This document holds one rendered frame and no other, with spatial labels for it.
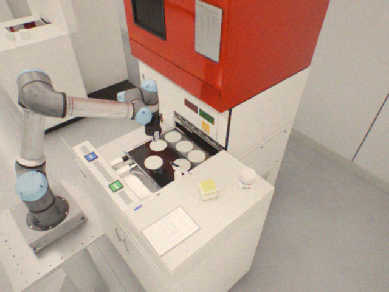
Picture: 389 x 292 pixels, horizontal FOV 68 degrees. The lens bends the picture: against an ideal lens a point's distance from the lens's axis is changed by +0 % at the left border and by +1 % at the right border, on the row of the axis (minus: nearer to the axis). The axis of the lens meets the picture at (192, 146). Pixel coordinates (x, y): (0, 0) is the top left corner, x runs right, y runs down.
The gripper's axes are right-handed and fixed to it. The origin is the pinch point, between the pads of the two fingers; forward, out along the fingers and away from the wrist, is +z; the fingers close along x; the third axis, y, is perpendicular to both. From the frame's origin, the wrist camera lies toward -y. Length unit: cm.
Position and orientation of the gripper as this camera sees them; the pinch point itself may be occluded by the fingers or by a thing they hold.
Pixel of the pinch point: (154, 140)
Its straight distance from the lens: 159.2
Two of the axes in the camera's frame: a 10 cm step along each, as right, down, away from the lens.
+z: 0.0, 7.3, 6.8
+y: 1.7, -6.7, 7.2
